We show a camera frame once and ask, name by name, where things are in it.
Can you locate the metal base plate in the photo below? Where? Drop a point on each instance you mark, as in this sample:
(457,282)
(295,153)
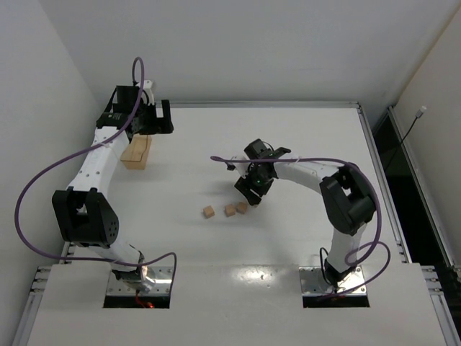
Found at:
(157,282)
(313,284)

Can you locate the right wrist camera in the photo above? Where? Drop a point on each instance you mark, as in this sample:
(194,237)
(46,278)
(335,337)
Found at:
(240,164)

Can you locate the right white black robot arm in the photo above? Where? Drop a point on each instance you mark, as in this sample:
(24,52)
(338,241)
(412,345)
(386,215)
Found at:
(346,196)

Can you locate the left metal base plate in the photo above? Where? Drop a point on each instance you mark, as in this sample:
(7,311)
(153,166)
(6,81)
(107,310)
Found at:
(157,282)

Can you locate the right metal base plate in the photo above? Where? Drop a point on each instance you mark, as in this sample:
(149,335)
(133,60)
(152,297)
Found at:
(313,284)

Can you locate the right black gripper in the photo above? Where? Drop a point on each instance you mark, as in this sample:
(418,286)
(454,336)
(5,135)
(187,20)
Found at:
(250,187)

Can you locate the wooden block tray box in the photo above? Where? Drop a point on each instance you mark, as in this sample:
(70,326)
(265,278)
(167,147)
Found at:
(135,156)

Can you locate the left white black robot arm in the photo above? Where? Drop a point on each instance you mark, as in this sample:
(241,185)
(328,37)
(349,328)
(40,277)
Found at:
(84,215)

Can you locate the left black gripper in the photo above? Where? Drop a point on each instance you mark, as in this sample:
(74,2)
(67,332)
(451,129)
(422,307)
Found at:
(158,117)

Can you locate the aluminium table frame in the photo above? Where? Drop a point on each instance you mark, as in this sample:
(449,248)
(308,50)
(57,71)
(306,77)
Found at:
(223,225)

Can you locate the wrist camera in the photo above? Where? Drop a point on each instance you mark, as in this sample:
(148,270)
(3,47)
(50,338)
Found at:
(240,164)
(148,87)

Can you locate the wood cube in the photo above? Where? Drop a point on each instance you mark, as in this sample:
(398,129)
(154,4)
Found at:
(230,210)
(208,212)
(241,207)

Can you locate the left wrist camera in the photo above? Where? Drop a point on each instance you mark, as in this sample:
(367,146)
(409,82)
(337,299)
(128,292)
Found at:
(148,87)

